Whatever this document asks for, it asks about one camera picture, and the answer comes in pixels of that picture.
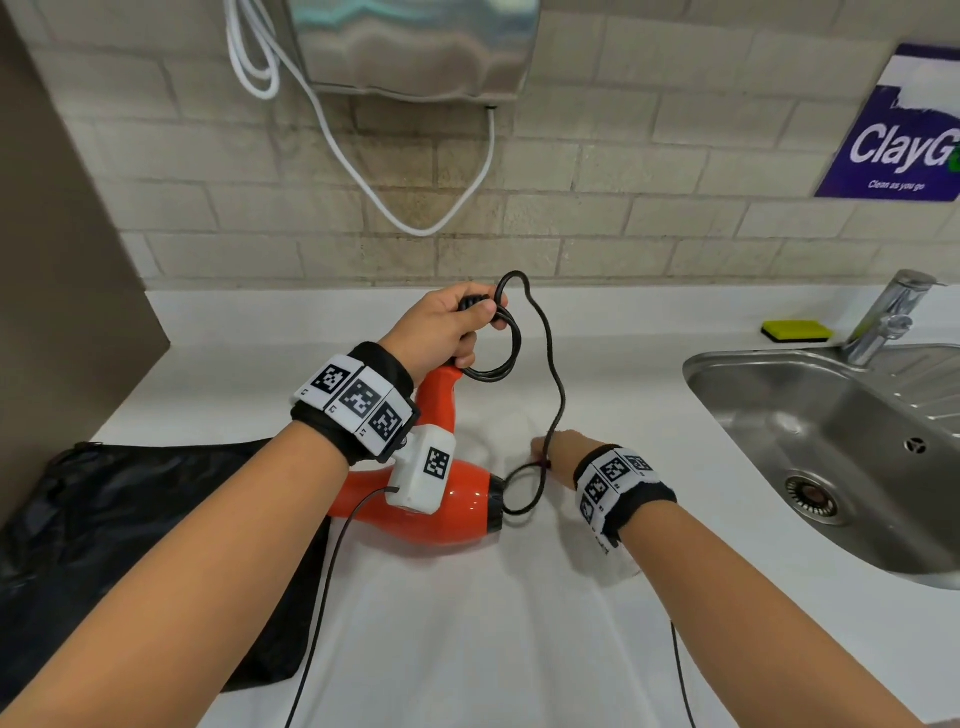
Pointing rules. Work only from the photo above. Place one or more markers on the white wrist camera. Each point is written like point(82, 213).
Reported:
point(427, 472)
point(615, 559)

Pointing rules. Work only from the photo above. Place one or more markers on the person's right hand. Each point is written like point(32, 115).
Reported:
point(570, 450)

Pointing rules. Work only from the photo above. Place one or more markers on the black drawstring bag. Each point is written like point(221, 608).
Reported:
point(112, 540)

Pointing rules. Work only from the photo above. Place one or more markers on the person's left hand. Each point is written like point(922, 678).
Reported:
point(435, 330)

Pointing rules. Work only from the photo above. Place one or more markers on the wristband with square markers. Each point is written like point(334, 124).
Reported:
point(352, 405)
point(622, 487)

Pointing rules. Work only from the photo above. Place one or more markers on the steel wall hand dryer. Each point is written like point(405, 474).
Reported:
point(412, 45)

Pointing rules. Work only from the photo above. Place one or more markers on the yellow sponge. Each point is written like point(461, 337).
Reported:
point(796, 331)

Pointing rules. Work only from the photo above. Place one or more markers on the left wristband with square markers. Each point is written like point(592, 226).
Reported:
point(352, 405)

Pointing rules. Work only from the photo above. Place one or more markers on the person's left forearm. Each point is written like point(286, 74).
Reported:
point(172, 592)

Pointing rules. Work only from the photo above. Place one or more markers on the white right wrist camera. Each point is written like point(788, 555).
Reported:
point(615, 559)

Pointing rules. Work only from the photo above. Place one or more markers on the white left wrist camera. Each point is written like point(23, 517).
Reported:
point(427, 472)

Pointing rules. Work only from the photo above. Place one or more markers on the brown side panel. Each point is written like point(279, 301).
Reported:
point(60, 300)

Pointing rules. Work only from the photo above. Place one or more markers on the person's right forearm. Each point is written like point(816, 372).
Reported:
point(757, 637)

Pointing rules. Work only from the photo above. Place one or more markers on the orange hair dryer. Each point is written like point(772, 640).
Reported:
point(465, 510)

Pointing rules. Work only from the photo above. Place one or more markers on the purple wall poster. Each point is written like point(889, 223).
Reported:
point(885, 150)

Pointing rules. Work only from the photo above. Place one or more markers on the chrome faucet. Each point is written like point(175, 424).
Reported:
point(885, 319)

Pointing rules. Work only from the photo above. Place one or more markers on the right wristband with square markers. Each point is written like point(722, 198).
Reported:
point(622, 487)

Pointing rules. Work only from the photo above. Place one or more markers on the stainless steel sink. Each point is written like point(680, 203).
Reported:
point(825, 435)

